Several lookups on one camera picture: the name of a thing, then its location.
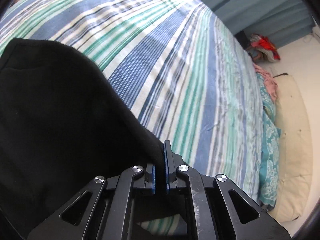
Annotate black pants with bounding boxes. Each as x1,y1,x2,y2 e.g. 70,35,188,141
1,38,164,239

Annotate teal floral pillow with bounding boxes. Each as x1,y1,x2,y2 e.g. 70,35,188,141
256,73,281,211

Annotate striped blue green bedsheet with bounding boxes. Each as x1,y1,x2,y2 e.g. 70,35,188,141
0,0,266,235

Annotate pink cloth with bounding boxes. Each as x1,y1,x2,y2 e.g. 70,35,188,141
253,63,278,102

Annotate cream pillow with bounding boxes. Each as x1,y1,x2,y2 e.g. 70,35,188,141
270,75,313,223

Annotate red clothes pile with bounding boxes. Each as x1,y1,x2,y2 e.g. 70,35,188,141
246,34,280,63

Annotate blue curtain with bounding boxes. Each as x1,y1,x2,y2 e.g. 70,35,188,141
201,0,315,48

